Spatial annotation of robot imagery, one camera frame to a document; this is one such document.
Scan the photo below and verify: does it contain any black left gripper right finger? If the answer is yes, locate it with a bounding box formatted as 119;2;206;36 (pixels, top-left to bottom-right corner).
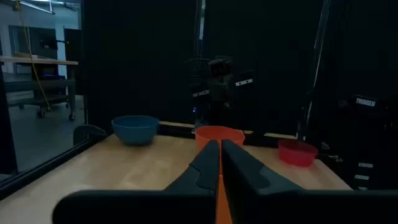
221;139;305;200

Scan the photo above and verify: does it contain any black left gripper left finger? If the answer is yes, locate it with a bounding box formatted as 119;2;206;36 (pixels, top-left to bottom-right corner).
163;139;221;196

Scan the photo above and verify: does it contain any magenta bowl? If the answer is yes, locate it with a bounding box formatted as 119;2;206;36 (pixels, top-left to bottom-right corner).
277;139;319;168

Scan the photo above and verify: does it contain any blue bowl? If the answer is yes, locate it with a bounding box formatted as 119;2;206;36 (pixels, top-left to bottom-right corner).
111;115;160;146

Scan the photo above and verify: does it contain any orange cup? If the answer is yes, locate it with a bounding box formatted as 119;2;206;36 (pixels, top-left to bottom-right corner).
195;125;246;224

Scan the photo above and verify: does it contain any wooden workbench with casters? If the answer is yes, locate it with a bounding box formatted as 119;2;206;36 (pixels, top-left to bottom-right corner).
0;55;78;121

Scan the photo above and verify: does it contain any white ceiling light tube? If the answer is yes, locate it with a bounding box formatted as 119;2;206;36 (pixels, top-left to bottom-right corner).
18;0;57;15

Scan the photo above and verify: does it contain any black partition panel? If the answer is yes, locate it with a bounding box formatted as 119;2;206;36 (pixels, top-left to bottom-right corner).
0;40;19;177

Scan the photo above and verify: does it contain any black enclosure curtain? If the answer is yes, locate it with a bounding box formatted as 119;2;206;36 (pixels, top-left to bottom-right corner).
81;0;398;138

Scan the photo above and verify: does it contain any grey metal frame strut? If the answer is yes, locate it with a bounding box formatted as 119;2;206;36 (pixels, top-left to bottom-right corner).
297;0;331;142

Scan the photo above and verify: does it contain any grey frame brace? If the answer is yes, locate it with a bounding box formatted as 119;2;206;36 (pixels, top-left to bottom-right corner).
73;124;108;146

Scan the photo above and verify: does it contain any yellow cable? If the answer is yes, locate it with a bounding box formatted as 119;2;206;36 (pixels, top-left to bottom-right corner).
17;0;52;111

